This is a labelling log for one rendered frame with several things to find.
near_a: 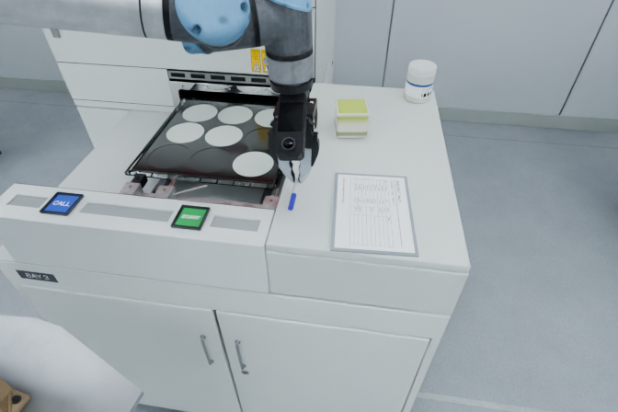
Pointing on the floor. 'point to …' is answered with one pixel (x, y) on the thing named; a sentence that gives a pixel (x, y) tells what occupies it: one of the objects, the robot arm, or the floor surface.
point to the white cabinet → (238, 342)
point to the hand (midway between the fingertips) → (296, 179)
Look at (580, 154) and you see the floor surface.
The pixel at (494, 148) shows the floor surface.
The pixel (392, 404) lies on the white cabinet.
